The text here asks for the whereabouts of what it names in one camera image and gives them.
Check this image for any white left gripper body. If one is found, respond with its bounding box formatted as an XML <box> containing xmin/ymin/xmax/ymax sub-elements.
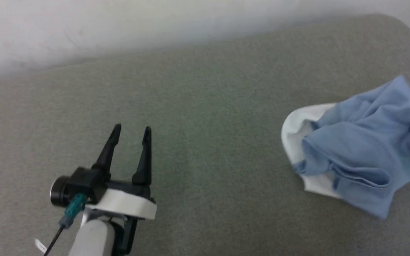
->
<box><xmin>84</xmin><ymin>179</ymin><xmax>157</xmax><ymax>256</ymax></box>

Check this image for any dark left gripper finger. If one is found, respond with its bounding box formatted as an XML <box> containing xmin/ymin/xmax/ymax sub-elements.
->
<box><xmin>91</xmin><ymin>123</ymin><xmax>122</xmax><ymax>178</ymax></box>
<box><xmin>131</xmin><ymin>126</ymin><xmax>153</xmax><ymax>186</ymax></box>

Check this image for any light blue shirt white collar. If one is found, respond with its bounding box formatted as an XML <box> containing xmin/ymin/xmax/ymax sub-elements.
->
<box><xmin>281</xmin><ymin>75</ymin><xmax>410</xmax><ymax>219</ymax></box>

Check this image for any grey-green fabric sofa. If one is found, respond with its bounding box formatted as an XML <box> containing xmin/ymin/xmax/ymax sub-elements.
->
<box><xmin>0</xmin><ymin>14</ymin><xmax>410</xmax><ymax>256</ymax></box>

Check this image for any black cable with teal plug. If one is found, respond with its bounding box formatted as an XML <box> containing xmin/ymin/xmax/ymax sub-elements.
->
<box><xmin>43</xmin><ymin>193</ymin><xmax>88</xmax><ymax>256</ymax></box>

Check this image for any white cable label tag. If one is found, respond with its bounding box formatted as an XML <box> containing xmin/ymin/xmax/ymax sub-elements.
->
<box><xmin>34</xmin><ymin>239</ymin><xmax>48</xmax><ymax>254</ymax></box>

